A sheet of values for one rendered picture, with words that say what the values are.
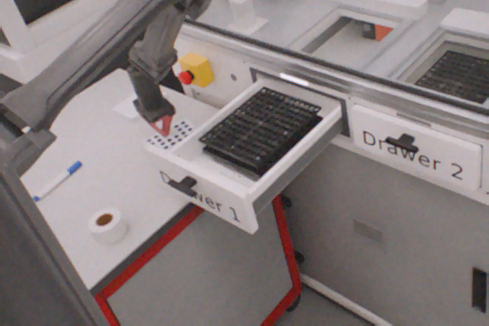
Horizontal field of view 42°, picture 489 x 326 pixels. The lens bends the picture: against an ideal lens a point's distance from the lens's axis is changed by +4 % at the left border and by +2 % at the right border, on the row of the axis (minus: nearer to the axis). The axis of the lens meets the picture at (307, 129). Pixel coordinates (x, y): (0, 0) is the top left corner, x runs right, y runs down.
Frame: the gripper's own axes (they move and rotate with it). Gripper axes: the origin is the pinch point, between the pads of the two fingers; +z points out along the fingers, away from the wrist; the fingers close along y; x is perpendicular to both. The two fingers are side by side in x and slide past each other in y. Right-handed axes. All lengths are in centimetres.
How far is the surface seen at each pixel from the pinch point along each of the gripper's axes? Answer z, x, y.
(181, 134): 1.7, -3.4, -1.6
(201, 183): -10.0, 5.6, -33.2
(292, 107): -6.4, -24.5, -23.0
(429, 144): -10, -34, -58
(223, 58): -11.7, -20.8, 0.2
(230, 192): -11.9, 3.4, -41.7
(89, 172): 5.3, 18.6, 6.7
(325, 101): -8.1, -29.8, -29.0
